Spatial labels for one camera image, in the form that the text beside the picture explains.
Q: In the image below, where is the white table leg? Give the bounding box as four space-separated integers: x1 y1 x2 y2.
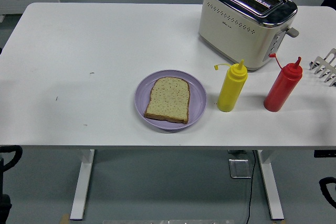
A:
70 149 96 221
256 150 285 220

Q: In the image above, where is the cream and chrome toaster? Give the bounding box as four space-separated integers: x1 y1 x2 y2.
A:
198 0 300 72

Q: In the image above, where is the metal floor socket plate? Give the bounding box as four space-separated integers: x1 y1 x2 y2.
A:
228 158 252 179

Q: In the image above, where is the black table control box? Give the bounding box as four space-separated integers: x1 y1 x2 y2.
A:
313 150 336 158

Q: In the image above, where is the black cable under table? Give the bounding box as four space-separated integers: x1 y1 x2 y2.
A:
245 150 257 224

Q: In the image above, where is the slice of bread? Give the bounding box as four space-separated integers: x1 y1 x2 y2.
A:
143 76 191 125

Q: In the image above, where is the yellow squeeze bottle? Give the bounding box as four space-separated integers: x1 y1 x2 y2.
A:
214 59 248 112

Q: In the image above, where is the red squeeze bottle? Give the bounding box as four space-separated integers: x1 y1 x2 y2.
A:
264 53 303 113

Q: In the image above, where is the purple round plate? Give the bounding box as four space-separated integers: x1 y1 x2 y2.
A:
134 69 208 131

